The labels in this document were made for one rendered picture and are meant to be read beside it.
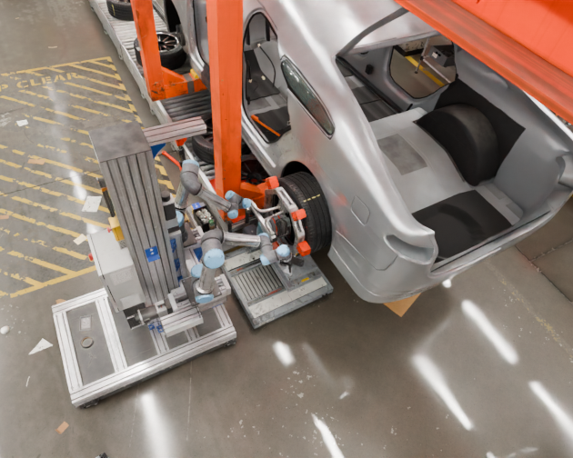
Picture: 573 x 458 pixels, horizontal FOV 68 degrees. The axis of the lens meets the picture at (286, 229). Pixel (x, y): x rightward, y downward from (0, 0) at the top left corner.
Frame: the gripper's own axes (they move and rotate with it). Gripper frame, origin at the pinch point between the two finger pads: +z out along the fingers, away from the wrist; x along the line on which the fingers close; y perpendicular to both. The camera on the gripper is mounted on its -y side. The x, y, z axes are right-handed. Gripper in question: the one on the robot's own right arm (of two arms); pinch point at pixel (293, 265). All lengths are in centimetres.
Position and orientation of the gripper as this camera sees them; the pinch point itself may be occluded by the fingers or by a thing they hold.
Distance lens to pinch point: 297.6
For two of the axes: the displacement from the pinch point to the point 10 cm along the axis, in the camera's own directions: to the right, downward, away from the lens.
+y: -9.7, -1.4, 2.1
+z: 1.5, 3.6, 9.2
